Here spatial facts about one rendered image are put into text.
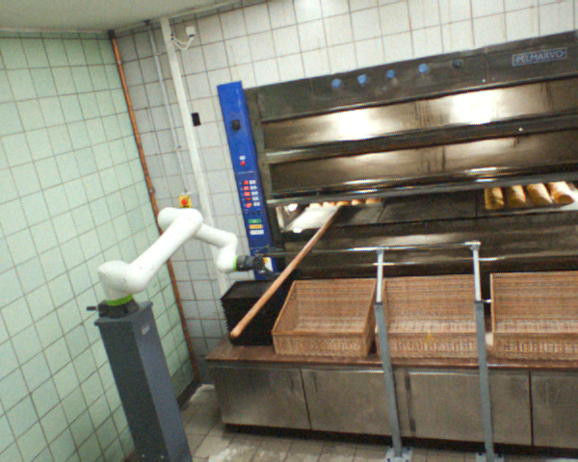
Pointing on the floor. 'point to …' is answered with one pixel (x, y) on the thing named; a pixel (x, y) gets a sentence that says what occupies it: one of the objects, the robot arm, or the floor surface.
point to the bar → (389, 352)
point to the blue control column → (231, 103)
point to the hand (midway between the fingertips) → (282, 262)
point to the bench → (410, 399)
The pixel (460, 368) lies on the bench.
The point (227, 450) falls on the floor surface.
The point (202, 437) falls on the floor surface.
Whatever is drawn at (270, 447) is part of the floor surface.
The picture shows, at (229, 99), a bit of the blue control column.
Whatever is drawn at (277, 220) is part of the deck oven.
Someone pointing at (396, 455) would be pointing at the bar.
